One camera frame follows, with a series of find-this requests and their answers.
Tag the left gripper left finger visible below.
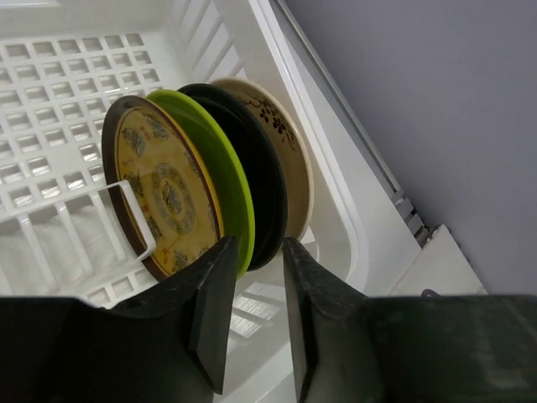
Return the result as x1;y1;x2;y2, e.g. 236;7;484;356
1;237;237;402

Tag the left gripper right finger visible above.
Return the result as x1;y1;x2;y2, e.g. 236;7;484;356
283;238;536;402

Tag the brown yellow patterned plate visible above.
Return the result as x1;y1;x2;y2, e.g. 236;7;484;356
102;95;225;280

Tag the green plate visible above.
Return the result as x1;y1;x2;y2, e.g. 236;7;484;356
147;89;255;278

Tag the black plate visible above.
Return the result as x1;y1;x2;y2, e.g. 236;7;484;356
178;83;288;271

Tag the cream floral plate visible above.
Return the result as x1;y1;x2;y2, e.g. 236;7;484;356
211;77;315;240

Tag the white plastic dish rack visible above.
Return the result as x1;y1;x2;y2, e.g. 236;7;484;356
1;1;421;402

